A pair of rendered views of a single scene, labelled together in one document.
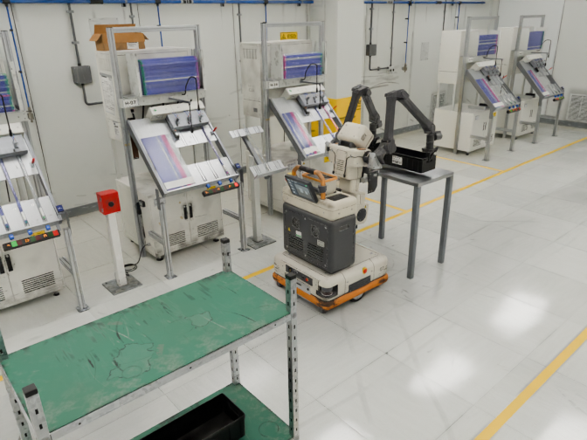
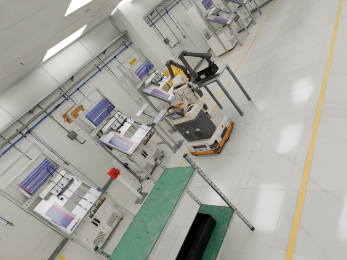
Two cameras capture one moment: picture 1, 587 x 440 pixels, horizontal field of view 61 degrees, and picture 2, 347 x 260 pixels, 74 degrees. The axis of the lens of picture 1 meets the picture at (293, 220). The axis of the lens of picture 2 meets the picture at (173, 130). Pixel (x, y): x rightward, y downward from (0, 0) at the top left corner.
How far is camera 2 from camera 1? 0.24 m
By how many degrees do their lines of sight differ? 5
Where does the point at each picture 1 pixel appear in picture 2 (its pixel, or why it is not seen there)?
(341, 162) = (182, 94)
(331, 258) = (205, 132)
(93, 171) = (103, 165)
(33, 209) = (90, 196)
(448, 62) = (198, 21)
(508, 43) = not seen: outside the picture
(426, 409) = (281, 161)
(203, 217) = (152, 151)
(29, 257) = (102, 213)
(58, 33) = (53, 127)
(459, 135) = (224, 45)
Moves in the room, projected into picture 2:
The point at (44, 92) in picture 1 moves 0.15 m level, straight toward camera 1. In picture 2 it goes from (65, 151) to (65, 152)
